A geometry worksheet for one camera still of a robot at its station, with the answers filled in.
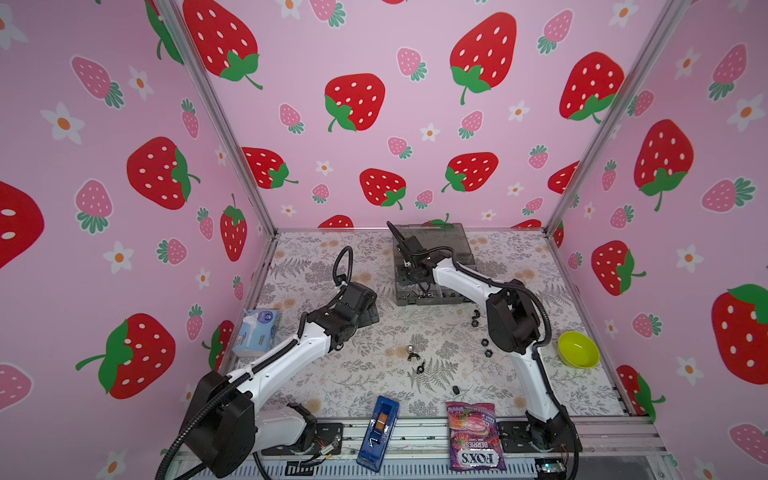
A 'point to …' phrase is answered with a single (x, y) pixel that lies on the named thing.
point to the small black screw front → (456, 389)
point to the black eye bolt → (420, 369)
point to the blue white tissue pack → (256, 332)
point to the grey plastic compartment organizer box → (431, 236)
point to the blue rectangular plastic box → (378, 434)
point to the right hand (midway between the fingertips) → (404, 273)
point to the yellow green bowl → (578, 350)
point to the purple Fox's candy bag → (474, 438)
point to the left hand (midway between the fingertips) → (361, 309)
